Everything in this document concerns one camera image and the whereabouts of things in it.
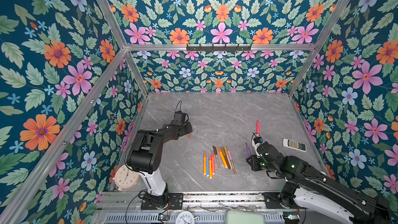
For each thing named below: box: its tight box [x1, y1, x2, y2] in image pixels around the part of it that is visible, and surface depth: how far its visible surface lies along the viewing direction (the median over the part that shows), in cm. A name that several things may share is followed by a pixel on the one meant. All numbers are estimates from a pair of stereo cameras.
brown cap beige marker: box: [212, 145, 221, 170], surface depth 90 cm
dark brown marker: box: [220, 146, 231, 170], surface depth 90 cm
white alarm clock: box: [175, 210, 195, 224], surface depth 68 cm
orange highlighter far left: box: [203, 150, 207, 176], surface depth 87 cm
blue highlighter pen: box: [205, 152, 210, 177], surface depth 86 cm
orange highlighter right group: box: [218, 148, 228, 168], surface depth 88 cm
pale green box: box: [224, 208, 265, 224], surface depth 69 cm
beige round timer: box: [114, 163, 141, 192], surface depth 79 cm
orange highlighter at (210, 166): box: [208, 154, 213, 179], surface depth 86 cm
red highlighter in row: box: [210, 150, 216, 175], surface depth 87 cm
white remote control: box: [282, 138, 307, 153], surface depth 92 cm
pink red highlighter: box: [256, 119, 260, 136], surface depth 101 cm
